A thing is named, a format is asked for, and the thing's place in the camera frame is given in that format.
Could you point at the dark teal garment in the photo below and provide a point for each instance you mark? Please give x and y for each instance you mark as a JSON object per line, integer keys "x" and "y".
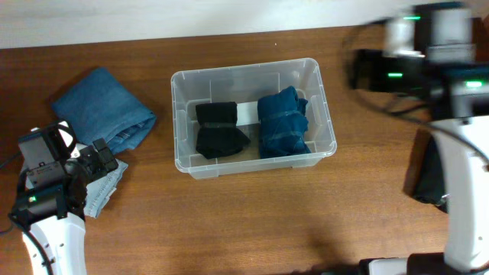
{"x": 283, "y": 124}

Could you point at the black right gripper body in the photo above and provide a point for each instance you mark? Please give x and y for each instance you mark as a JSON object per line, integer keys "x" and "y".
{"x": 377, "y": 70}

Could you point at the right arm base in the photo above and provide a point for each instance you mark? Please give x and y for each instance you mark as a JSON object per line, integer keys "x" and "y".
{"x": 415, "y": 264}

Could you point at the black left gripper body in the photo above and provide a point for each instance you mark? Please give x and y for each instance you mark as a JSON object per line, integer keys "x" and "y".
{"x": 88, "y": 163}

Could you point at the folded light blue jeans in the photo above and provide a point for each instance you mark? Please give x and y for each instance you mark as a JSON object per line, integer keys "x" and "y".
{"x": 99, "y": 192}

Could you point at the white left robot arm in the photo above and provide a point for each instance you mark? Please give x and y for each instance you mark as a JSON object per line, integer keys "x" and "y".
{"x": 56, "y": 246}

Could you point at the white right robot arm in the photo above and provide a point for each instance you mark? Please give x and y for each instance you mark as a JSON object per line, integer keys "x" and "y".
{"x": 456, "y": 115}

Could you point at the folded blue denim jeans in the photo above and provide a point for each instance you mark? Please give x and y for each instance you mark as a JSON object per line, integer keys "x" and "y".
{"x": 99, "y": 106}

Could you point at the black garment with tape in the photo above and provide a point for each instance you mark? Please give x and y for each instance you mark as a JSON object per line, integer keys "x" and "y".
{"x": 430, "y": 184}

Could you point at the clear plastic storage bin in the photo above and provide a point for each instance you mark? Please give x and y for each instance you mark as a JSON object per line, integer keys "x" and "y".
{"x": 248, "y": 83}

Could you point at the white label in bin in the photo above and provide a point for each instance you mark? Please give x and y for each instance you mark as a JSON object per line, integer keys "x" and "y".
{"x": 247, "y": 114}

